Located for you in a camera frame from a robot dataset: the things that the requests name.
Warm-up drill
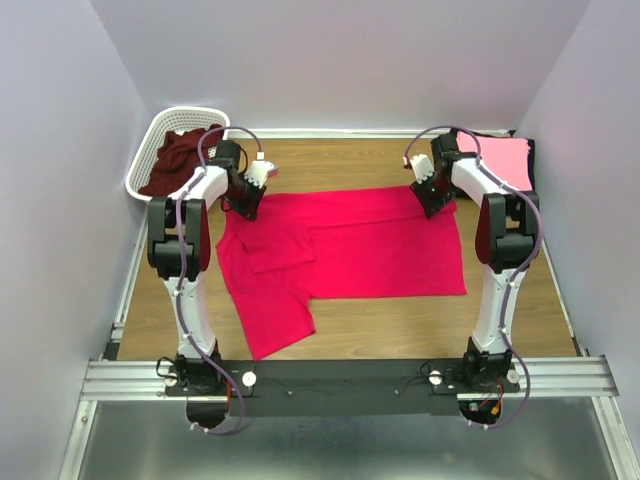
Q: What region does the crimson red t shirt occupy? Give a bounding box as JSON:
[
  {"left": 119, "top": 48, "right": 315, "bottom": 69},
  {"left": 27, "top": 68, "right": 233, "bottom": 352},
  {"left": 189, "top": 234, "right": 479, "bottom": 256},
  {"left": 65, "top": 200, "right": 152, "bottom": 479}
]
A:
[{"left": 216, "top": 186, "right": 466, "bottom": 360}]

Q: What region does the folded black t shirt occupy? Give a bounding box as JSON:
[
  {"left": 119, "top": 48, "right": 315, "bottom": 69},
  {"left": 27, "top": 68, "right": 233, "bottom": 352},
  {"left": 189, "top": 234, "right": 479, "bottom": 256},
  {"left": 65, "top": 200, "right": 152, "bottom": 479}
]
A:
[{"left": 440, "top": 129, "right": 536, "bottom": 204}]

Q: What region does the white plastic laundry basket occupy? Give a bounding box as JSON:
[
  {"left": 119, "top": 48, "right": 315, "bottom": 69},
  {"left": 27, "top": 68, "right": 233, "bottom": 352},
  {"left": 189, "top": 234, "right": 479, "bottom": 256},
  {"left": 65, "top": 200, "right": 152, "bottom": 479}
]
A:
[{"left": 125, "top": 106, "right": 231, "bottom": 203}]

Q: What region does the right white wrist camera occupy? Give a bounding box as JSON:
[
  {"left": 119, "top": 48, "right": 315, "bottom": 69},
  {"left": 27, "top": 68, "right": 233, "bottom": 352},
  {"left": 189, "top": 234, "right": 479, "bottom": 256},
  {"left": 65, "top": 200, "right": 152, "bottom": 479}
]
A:
[{"left": 402, "top": 153, "right": 435, "bottom": 184}]

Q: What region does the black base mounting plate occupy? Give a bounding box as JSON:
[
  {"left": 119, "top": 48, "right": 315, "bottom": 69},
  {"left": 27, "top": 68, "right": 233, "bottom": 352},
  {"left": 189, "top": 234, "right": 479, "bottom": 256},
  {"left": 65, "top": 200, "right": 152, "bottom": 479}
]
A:
[{"left": 156, "top": 356, "right": 520, "bottom": 422}]

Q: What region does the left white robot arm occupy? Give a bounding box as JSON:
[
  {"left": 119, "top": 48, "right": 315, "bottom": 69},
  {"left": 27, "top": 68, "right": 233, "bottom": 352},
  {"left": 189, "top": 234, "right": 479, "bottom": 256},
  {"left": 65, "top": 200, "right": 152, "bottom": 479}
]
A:
[{"left": 147, "top": 139, "right": 277, "bottom": 396}]

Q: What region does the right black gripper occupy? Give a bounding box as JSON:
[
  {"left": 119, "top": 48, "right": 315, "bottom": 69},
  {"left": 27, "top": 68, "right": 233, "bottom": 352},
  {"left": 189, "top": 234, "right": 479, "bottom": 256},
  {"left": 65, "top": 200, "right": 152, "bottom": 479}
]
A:
[{"left": 409, "top": 171, "right": 455, "bottom": 219}]

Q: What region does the folded pink t shirt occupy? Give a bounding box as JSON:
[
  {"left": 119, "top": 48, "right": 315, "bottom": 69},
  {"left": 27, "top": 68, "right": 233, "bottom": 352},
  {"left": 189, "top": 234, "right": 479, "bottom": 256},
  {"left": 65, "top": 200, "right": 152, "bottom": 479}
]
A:
[{"left": 453, "top": 130, "right": 534, "bottom": 191}]

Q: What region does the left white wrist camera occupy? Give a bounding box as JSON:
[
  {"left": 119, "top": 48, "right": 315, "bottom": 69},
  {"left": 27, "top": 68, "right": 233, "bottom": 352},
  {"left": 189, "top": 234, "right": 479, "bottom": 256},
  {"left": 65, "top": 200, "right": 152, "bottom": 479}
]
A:
[{"left": 244, "top": 151, "right": 279, "bottom": 188}]

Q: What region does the dark maroon t shirt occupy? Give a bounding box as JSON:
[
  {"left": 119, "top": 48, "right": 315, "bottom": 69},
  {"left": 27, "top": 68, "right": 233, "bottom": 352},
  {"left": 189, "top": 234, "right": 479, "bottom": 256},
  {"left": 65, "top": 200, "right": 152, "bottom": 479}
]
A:
[{"left": 137, "top": 128, "right": 207, "bottom": 197}]

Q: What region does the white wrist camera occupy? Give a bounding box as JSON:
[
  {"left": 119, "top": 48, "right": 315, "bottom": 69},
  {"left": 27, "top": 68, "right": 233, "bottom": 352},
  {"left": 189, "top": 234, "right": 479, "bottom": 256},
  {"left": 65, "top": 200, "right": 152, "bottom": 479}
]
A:
[
  {"left": 402, "top": 153, "right": 435, "bottom": 184},
  {"left": 244, "top": 151, "right": 279, "bottom": 188}
]

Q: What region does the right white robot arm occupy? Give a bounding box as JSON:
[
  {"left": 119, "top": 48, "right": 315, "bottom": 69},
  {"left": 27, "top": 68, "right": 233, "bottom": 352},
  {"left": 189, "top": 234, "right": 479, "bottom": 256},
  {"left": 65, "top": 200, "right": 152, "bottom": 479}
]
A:
[{"left": 402, "top": 127, "right": 543, "bottom": 392}]

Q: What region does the aluminium frame rail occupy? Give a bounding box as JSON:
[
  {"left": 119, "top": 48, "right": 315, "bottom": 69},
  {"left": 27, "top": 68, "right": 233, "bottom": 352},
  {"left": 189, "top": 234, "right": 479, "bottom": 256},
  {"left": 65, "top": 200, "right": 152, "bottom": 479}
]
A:
[{"left": 80, "top": 356, "right": 619, "bottom": 402}]

